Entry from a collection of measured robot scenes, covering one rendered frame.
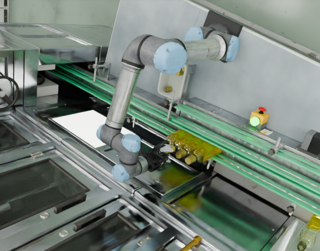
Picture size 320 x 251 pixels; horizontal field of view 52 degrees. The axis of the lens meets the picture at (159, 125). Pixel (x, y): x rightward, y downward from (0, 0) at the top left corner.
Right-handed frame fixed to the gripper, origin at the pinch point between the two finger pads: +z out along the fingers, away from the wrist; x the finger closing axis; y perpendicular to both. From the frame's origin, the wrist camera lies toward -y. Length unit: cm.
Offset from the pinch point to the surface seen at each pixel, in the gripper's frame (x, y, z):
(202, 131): 6.6, 4.1, 21.8
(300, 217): -13, 62, 28
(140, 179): -11.8, -0.9, -15.5
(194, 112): 13.6, -4.1, 23.7
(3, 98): -6, -97, -32
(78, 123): -13, -63, -5
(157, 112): 4.3, -27.3, 22.1
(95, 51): 19, -102, 36
